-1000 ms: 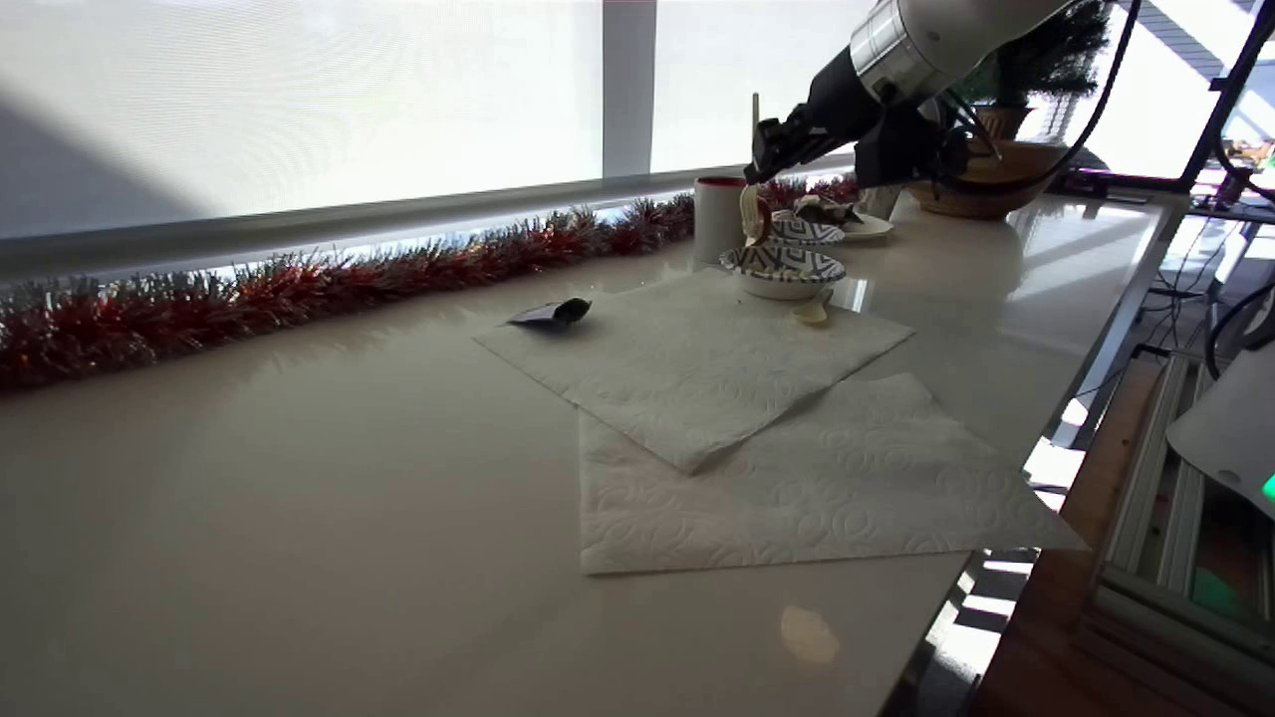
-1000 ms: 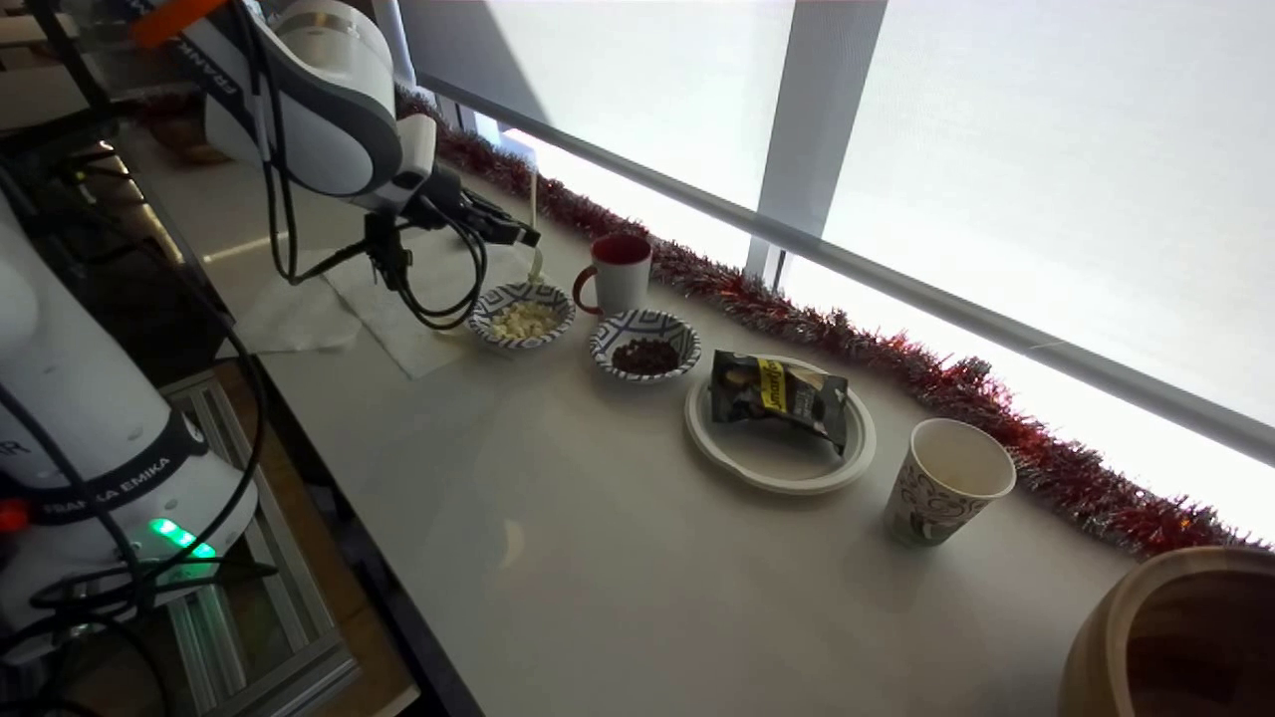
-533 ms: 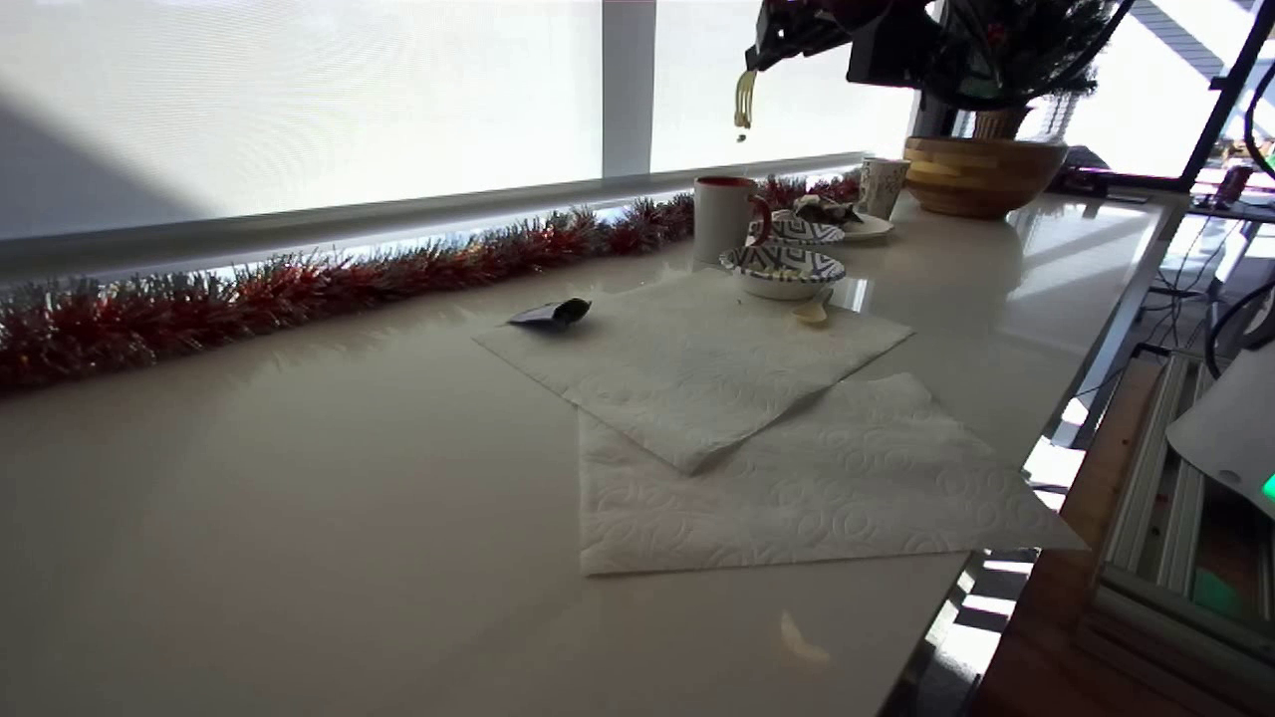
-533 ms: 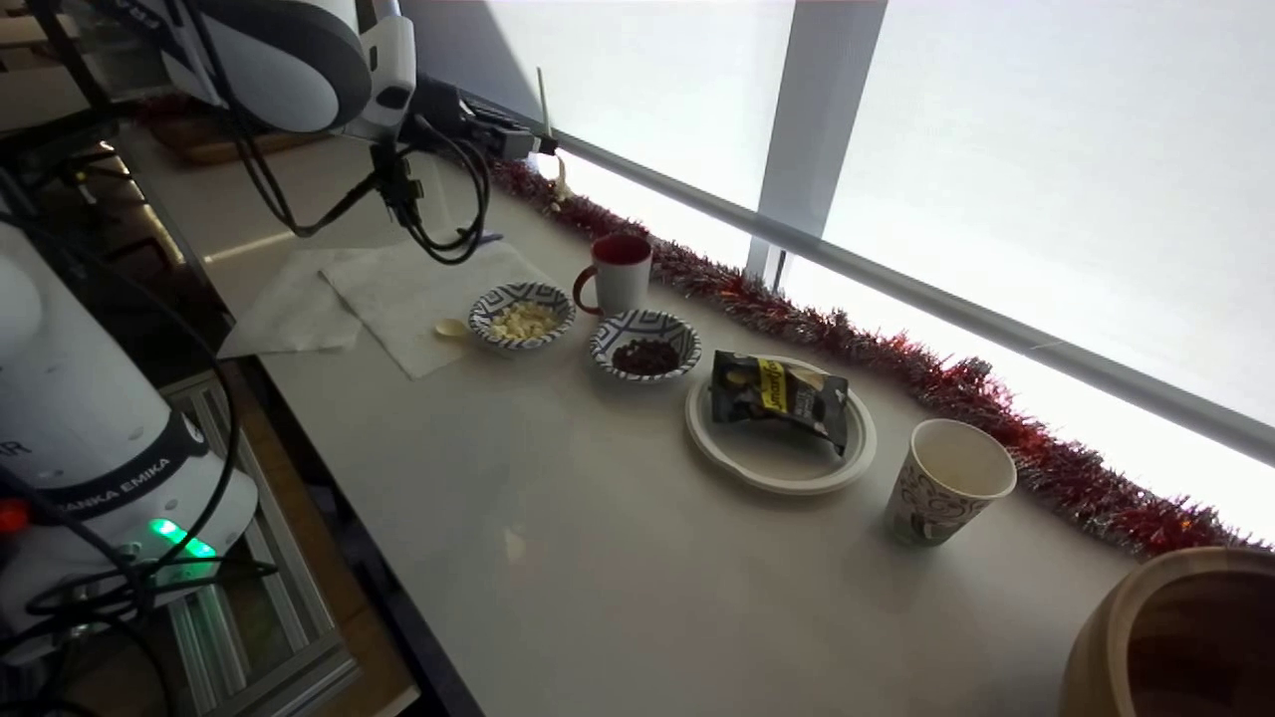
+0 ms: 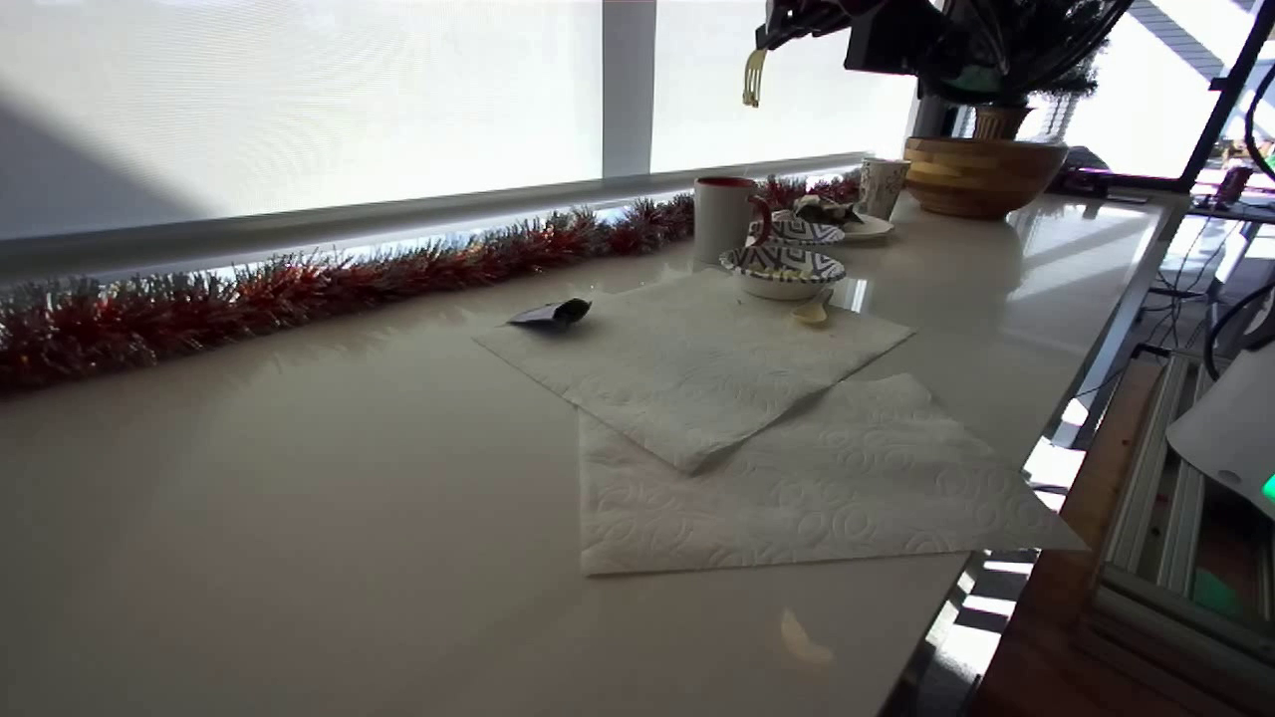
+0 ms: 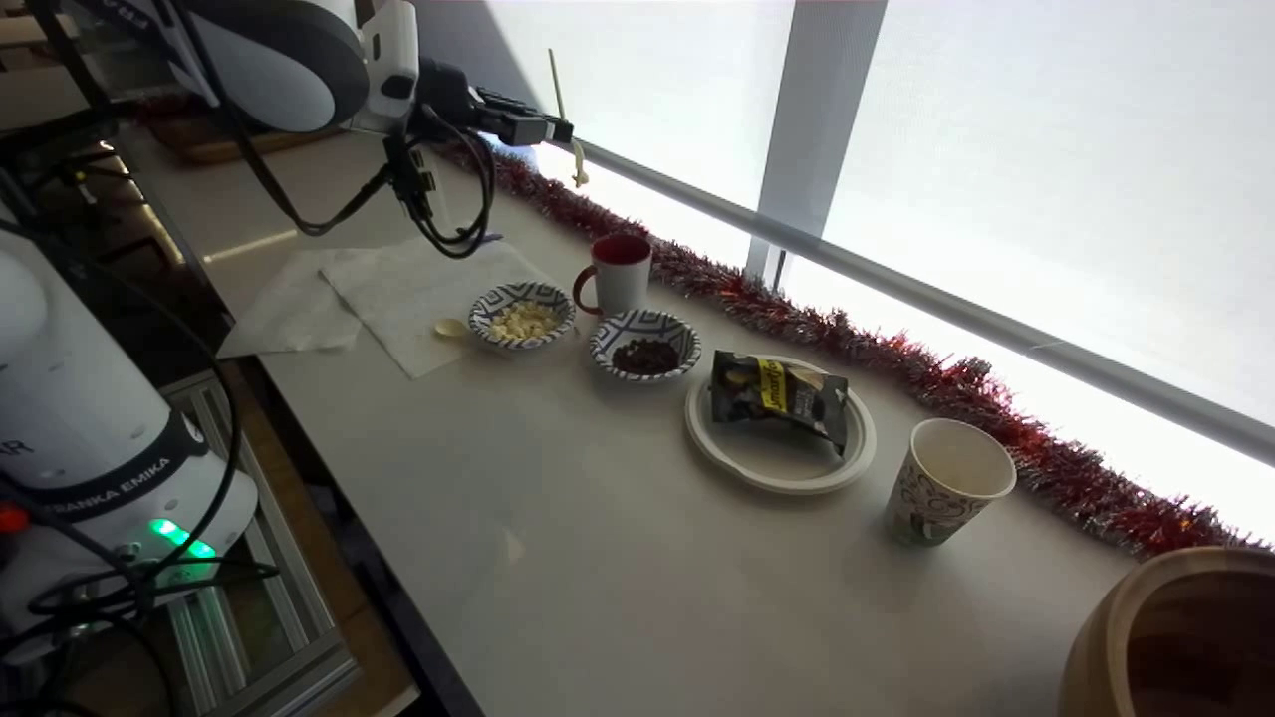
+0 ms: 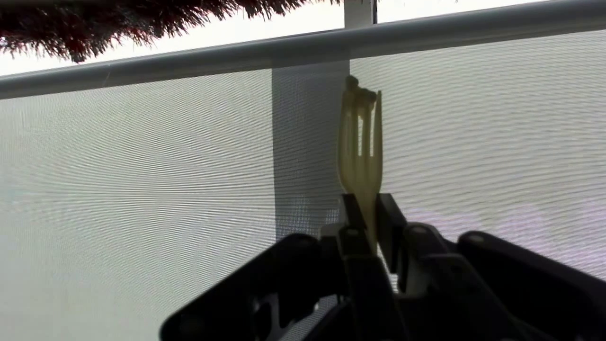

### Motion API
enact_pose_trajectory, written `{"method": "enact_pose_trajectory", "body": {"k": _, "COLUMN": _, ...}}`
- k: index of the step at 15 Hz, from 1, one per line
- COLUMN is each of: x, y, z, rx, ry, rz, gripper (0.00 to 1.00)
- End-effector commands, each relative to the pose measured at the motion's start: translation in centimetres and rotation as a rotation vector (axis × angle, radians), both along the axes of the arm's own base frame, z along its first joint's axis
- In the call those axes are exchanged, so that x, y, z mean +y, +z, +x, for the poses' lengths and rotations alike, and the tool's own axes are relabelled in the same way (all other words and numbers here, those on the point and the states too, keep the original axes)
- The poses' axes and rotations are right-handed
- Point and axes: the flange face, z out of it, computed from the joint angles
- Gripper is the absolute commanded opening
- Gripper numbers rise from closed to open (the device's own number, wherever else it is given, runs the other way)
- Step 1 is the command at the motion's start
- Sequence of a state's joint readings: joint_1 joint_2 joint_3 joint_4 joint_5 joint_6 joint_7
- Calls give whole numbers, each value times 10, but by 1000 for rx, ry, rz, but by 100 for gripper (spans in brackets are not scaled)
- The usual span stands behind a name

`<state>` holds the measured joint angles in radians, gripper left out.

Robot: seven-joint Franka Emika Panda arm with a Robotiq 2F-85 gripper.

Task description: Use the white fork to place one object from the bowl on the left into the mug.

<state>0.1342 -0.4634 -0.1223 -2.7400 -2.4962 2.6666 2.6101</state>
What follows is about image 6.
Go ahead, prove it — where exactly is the blue patterned bowl with chocolate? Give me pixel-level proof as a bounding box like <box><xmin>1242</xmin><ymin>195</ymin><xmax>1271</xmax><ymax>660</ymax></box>
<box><xmin>584</xmin><ymin>306</ymin><xmax>706</xmax><ymax>385</ymax></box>

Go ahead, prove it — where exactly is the white paper napkin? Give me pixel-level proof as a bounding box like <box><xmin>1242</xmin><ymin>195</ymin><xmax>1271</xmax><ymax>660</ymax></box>
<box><xmin>317</xmin><ymin>235</ymin><xmax>539</xmax><ymax>385</ymax></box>
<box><xmin>214</xmin><ymin>251</ymin><xmax>365</xmax><ymax>364</ymax></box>

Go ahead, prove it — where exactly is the white paper plate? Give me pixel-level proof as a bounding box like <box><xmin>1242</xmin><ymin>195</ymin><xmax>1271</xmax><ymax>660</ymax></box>
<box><xmin>682</xmin><ymin>356</ymin><xmax>879</xmax><ymax>501</ymax></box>

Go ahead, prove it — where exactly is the blue patterned bowl with popcorn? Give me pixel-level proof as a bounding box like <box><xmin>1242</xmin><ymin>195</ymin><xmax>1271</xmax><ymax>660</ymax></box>
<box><xmin>466</xmin><ymin>280</ymin><xmax>576</xmax><ymax>356</ymax></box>

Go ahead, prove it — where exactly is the red silver tinsel garland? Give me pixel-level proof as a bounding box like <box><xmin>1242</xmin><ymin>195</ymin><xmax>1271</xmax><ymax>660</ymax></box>
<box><xmin>450</xmin><ymin>133</ymin><xmax>1267</xmax><ymax>557</ymax></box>

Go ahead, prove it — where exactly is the black yellow snack bag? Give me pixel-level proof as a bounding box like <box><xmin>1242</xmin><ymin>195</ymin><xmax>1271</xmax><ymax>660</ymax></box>
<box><xmin>706</xmin><ymin>347</ymin><xmax>854</xmax><ymax>464</ymax></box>

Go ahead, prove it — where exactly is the grey window post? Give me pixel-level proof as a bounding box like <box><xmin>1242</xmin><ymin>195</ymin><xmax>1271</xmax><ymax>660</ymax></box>
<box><xmin>742</xmin><ymin>0</ymin><xmax>892</xmax><ymax>292</ymax></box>

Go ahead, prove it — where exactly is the large wooden bowl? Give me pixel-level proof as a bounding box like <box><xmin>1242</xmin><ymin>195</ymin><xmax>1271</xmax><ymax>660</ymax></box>
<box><xmin>1054</xmin><ymin>542</ymin><xmax>1275</xmax><ymax>717</ymax></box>

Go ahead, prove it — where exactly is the patterned paper cup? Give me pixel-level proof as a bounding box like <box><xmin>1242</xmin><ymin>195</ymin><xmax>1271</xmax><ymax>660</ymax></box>
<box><xmin>879</xmin><ymin>415</ymin><xmax>1018</xmax><ymax>550</ymax></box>

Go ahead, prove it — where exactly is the metal and wood robot stand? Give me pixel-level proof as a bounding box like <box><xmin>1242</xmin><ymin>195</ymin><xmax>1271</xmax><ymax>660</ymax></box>
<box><xmin>142</xmin><ymin>371</ymin><xmax>372</xmax><ymax>717</ymax></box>

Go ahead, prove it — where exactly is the grey window rail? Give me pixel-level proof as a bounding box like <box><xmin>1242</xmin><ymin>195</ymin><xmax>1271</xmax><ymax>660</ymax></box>
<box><xmin>502</xmin><ymin>125</ymin><xmax>1275</xmax><ymax>466</ymax></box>

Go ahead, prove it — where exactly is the thick black cable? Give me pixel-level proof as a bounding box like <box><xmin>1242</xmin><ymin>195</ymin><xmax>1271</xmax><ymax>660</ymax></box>
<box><xmin>0</xmin><ymin>195</ymin><xmax>289</xmax><ymax>693</ymax></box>

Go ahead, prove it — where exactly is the dark chocolate pieces pile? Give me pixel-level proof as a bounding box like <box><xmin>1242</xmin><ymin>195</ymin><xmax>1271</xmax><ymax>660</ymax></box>
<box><xmin>611</xmin><ymin>335</ymin><xmax>686</xmax><ymax>377</ymax></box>

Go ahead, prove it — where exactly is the white mug with red interior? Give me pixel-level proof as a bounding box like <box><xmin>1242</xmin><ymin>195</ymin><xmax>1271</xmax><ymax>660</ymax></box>
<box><xmin>570</xmin><ymin>230</ymin><xmax>656</xmax><ymax>320</ymax></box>

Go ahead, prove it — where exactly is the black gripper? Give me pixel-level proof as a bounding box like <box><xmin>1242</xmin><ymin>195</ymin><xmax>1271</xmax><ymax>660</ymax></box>
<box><xmin>419</xmin><ymin>56</ymin><xmax>576</xmax><ymax>148</ymax></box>

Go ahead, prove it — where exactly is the pale popcorn pile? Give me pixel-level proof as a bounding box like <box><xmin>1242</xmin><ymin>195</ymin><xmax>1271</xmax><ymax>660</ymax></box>
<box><xmin>487</xmin><ymin>299</ymin><xmax>563</xmax><ymax>342</ymax></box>

